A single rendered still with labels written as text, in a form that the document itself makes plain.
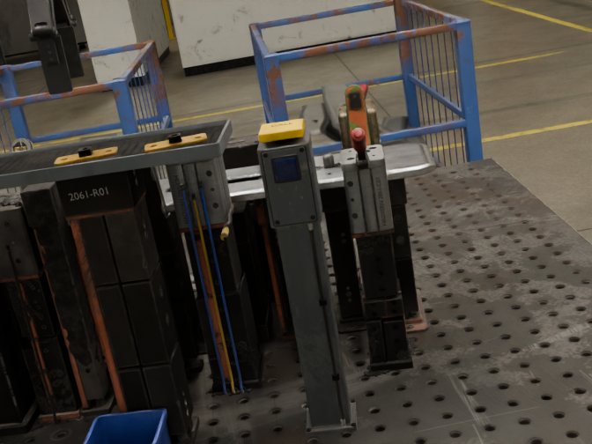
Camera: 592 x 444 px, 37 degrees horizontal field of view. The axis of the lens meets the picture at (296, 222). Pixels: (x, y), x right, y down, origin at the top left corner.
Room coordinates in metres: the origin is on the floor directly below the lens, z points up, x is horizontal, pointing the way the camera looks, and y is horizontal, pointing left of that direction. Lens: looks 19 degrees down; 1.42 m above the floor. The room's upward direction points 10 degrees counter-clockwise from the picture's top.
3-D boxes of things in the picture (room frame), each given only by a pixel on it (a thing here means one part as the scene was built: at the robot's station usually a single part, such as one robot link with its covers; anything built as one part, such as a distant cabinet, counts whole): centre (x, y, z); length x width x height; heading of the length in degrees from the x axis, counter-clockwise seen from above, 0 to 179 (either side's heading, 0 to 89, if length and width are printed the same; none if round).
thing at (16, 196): (1.34, 0.44, 0.89); 0.13 x 0.11 x 0.38; 174
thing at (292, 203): (1.15, 0.00, 0.92); 0.08 x 0.08 x 0.44; 84
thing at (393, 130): (3.92, -0.36, 0.47); 1.20 x 0.80 x 0.95; 2
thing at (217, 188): (1.34, 0.14, 0.90); 0.13 x 0.10 x 0.41; 174
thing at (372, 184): (1.31, -0.12, 0.88); 0.11 x 0.10 x 0.36; 174
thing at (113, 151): (1.17, 0.27, 1.17); 0.08 x 0.04 x 0.01; 94
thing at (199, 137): (1.16, 0.14, 1.17); 0.08 x 0.04 x 0.01; 96
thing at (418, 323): (1.48, -0.17, 0.84); 0.18 x 0.06 x 0.29; 174
